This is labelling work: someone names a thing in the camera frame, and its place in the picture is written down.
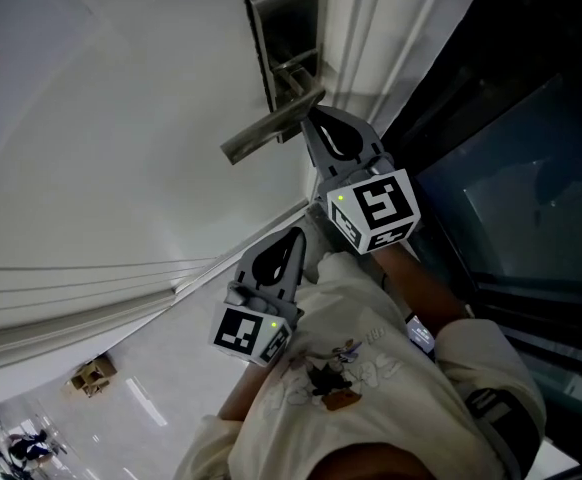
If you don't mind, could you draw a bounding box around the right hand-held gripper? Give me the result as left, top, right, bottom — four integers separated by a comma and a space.
300, 106, 419, 256

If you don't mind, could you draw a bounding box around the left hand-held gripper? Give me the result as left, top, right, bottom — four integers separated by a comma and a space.
208, 226, 307, 368

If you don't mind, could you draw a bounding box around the person's right forearm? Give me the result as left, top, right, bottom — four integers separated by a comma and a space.
369, 243, 473, 340

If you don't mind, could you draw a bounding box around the person's left forearm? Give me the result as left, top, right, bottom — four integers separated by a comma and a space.
217, 361, 273, 423

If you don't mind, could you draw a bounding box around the white door with red sign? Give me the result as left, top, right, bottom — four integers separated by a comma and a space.
0, 0, 493, 385

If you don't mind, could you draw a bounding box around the cream printed shirt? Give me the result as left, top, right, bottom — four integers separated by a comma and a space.
173, 251, 548, 480

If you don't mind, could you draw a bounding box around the small lit screen device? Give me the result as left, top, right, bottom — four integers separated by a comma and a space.
404, 314, 438, 355

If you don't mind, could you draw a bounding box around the small cardboard box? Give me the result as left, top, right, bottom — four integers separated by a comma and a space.
68, 351, 118, 399

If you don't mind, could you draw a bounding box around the grey metal door handle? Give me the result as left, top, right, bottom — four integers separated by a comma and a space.
219, 62, 328, 167

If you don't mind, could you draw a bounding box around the silver door lever handle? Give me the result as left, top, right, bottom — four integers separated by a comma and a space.
243, 0, 325, 145

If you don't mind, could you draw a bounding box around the dark glass window wall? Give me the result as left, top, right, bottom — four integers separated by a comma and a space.
378, 0, 582, 480

